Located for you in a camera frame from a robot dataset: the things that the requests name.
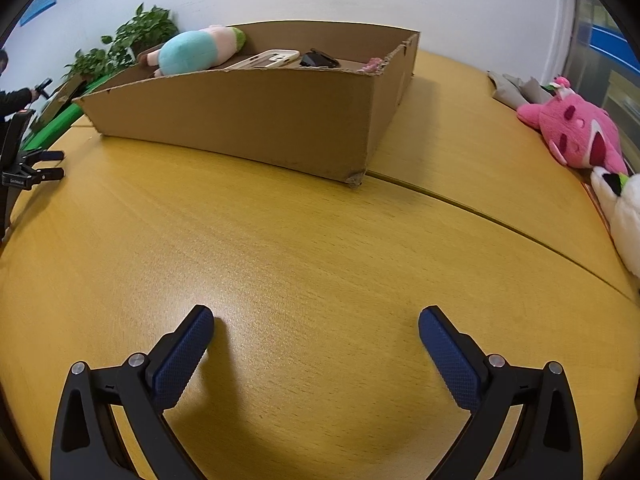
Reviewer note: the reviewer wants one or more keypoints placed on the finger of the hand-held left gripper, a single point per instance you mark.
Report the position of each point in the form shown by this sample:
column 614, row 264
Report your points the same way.
column 49, row 175
column 46, row 156

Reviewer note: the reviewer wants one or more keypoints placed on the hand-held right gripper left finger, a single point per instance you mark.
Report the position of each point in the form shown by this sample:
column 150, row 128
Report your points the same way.
column 182, row 355

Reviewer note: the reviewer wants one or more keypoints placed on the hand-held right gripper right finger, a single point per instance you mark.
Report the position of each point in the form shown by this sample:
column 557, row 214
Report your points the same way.
column 450, row 355

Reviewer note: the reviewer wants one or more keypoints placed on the cardboard box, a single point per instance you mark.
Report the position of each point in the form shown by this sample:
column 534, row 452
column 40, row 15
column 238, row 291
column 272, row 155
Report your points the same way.
column 250, row 110

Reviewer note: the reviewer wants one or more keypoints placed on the black sunglasses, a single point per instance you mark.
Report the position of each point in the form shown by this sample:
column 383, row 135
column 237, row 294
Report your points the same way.
column 316, row 60

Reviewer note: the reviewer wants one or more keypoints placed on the pink pen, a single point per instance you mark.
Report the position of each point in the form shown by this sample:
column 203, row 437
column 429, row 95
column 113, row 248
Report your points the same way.
column 373, row 64

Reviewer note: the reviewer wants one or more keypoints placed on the green board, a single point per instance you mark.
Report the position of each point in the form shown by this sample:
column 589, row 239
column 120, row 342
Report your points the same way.
column 52, row 127

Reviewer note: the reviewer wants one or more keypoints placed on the flat cardboard piece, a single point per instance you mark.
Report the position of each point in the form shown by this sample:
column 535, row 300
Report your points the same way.
column 65, row 95

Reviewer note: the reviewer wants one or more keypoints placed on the small green potted plant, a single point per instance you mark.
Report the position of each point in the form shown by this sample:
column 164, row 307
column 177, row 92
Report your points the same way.
column 90, row 62

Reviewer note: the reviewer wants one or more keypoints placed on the large green potted plant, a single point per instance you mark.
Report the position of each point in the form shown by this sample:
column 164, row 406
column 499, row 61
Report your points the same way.
column 145, row 27

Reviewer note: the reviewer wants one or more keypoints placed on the blue pink green plush toy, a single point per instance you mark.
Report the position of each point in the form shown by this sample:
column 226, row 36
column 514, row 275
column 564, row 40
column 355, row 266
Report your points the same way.
column 190, row 52

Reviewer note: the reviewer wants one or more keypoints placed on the white plush toy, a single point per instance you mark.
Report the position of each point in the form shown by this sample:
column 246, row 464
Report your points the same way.
column 620, row 210

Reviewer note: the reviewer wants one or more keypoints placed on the white phone case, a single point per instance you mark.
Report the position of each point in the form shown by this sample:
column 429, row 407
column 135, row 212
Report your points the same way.
column 272, row 57

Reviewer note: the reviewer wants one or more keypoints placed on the grey cloth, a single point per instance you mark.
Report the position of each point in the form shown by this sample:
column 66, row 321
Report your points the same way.
column 515, row 87

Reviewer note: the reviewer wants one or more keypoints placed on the glass partition with blue band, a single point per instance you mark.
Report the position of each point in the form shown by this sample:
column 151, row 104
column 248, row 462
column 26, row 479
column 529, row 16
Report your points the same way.
column 607, row 45

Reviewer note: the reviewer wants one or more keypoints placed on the blue wall poster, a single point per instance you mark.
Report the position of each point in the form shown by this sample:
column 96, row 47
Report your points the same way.
column 41, row 2

